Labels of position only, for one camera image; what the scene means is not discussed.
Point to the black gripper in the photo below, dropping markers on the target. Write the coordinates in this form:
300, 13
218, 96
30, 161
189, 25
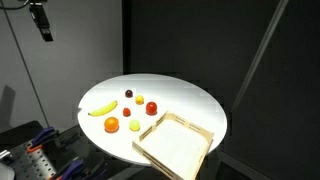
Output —
39, 16

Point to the yellow toy banana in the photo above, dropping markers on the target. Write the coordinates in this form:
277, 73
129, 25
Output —
103, 109

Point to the dark purple toy plum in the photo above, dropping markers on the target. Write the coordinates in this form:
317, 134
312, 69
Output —
128, 93

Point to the toy orange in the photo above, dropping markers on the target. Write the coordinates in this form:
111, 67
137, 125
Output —
111, 124

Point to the small red toy fruit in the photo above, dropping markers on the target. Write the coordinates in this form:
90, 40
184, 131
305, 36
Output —
126, 112

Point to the small yellow-orange toy fruit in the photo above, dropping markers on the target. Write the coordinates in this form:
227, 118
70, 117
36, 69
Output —
139, 99

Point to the yellow toy lemon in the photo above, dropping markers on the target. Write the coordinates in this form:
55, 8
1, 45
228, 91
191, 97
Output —
134, 125

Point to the red toy tomato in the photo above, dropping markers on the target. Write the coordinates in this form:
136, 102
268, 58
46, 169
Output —
151, 108

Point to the light wooden tray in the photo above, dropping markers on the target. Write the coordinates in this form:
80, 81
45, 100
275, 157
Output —
173, 146

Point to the blue clamp with orange tip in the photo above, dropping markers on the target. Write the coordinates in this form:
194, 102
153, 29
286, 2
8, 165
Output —
43, 135
71, 168

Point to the perforated metal board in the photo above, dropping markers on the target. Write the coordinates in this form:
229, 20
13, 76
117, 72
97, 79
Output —
33, 165

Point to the white rounded object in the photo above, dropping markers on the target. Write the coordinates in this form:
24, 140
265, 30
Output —
6, 171

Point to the grey diagonal bar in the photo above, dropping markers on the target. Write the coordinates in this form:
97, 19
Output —
259, 50

